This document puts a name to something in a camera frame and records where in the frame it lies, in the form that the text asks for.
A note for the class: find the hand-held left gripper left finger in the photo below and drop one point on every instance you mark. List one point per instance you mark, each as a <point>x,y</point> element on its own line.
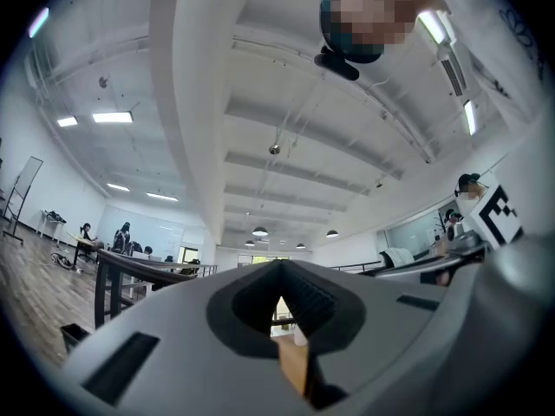
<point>182,362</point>

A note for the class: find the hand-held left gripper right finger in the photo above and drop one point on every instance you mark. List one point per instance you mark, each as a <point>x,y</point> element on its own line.
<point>373,319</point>

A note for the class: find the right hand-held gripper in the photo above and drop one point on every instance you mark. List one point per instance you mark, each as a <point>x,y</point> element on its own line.
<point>498,219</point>

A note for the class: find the rectangular ceiling light panel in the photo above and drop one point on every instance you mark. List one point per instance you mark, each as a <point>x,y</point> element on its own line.
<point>39,22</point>
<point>161,196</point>
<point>112,117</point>
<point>431,26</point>
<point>67,121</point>
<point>118,187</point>
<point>469,117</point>

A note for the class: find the dark wooden table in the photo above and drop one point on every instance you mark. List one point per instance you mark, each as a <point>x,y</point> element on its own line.
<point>130,264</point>

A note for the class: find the black floor bin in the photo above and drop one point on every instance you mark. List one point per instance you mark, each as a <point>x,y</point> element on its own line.
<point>73,336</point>

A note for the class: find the white ceiling air conditioner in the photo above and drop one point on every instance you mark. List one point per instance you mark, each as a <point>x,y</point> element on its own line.
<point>453,69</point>

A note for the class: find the white side table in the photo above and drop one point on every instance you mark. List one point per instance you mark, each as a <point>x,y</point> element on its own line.
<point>52,221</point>

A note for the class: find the whiteboard on rolling stand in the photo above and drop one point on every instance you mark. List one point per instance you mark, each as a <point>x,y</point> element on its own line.
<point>26,180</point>

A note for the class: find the person's head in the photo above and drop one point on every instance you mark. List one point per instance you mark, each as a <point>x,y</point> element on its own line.
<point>368,11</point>

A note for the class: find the ceiling dome camera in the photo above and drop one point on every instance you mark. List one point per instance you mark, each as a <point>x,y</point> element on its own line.
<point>273,149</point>

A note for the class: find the black head-worn camera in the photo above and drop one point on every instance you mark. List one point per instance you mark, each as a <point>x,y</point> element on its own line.
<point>336,65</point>

